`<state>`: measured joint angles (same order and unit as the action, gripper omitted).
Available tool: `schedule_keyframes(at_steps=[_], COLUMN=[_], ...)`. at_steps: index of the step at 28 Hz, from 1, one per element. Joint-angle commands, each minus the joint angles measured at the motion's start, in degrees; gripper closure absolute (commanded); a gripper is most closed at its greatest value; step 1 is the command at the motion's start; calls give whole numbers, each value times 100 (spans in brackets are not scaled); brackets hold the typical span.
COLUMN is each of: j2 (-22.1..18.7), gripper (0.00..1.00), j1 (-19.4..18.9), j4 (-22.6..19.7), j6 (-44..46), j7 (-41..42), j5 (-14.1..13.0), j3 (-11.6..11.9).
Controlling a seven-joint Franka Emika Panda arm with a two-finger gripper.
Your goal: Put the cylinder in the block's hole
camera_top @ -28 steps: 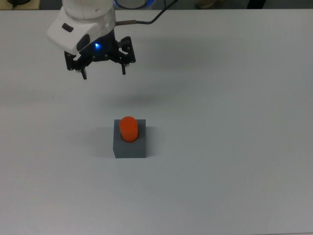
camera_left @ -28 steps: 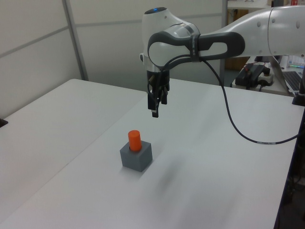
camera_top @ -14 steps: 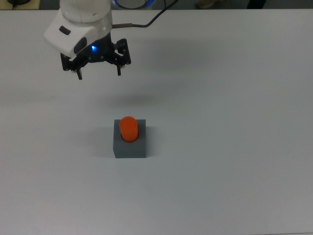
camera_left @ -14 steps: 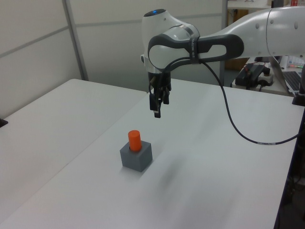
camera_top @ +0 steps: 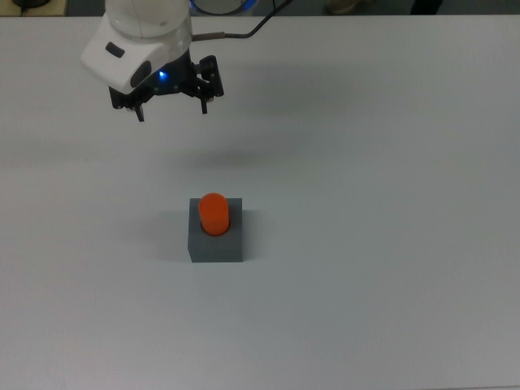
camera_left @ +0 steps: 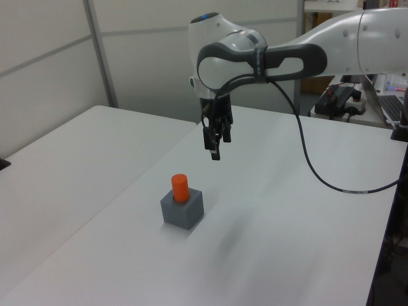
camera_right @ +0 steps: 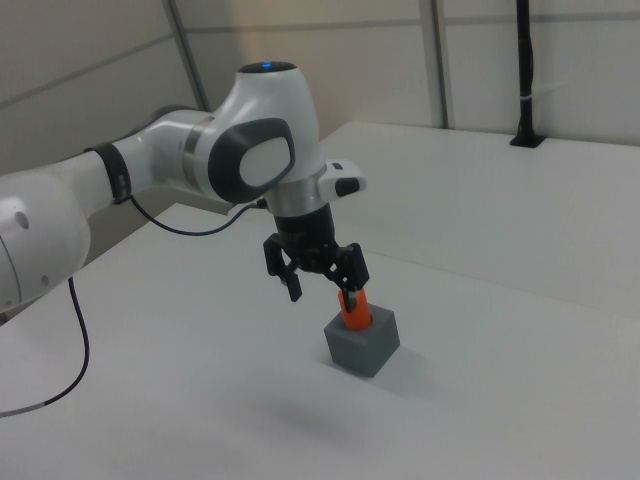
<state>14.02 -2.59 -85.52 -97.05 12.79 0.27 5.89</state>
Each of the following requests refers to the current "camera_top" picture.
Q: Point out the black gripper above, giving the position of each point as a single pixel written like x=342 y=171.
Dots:
x=174 y=79

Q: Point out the orange cylinder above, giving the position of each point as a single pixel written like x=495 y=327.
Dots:
x=214 y=215

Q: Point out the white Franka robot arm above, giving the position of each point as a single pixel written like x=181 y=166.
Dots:
x=138 y=36

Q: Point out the grey block with round hole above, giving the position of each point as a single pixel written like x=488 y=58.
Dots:
x=215 y=248

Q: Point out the black round object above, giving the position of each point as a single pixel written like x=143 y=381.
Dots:
x=30 y=2

